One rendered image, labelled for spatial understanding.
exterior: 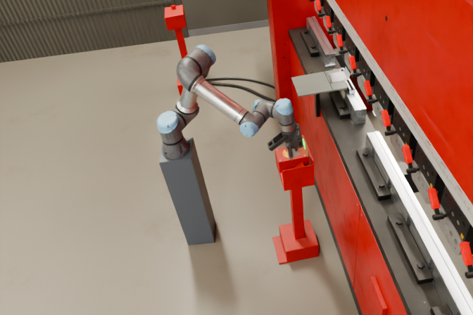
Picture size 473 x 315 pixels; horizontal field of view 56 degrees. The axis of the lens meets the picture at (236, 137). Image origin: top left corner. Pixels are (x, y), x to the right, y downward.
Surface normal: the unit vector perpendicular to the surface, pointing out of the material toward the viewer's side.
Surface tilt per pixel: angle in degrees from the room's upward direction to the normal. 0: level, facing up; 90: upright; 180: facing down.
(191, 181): 90
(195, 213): 90
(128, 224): 0
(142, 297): 0
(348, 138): 0
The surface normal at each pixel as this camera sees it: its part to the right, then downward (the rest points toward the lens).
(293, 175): 0.15, 0.64
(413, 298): -0.14, -0.74
